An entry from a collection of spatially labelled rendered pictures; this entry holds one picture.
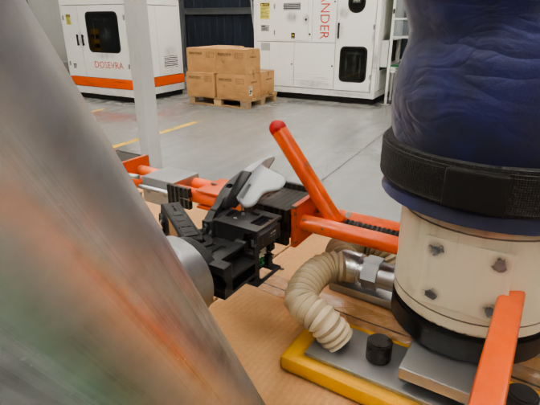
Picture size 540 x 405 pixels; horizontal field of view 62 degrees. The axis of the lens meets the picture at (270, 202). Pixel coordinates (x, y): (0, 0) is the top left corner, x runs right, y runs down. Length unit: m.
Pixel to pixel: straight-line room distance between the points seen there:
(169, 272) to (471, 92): 0.30
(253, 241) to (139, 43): 3.10
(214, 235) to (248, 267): 0.06
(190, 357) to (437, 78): 0.31
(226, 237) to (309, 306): 0.12
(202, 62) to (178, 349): 7.59
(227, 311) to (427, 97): 0.39
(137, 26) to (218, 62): 4.10
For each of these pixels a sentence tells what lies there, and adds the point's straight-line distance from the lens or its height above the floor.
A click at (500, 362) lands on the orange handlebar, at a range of 0.39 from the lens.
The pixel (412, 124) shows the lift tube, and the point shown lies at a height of 1.23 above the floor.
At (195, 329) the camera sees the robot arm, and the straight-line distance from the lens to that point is 0.18.
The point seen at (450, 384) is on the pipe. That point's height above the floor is 1.00.
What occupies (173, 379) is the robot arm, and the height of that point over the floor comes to 1.20.
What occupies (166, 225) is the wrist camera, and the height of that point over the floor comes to 1.09.
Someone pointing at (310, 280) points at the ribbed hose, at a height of 1.03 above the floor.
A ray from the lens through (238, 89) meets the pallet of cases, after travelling 7.33.
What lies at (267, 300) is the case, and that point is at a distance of 0.66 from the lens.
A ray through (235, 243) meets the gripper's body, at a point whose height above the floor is 1.09.
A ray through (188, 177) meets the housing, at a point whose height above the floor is 1.09.
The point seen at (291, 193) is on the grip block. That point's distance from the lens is 0.64.
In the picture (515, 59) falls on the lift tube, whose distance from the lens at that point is 0.39.
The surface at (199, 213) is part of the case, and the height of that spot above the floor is 0.94.
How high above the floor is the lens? 1.32
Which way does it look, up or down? 22 degrees down
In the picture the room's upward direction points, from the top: straight up
